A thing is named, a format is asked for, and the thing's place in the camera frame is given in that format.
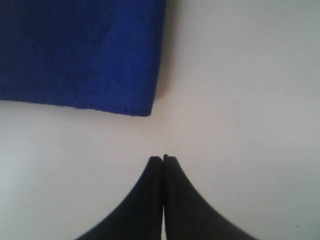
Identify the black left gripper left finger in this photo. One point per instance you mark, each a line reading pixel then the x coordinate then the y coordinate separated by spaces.
pixel 139 216

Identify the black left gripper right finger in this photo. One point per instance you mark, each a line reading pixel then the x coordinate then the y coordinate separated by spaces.
pixel 187 215

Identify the blue microfiber towel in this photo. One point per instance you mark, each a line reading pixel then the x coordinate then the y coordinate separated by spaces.
pixel 87 54

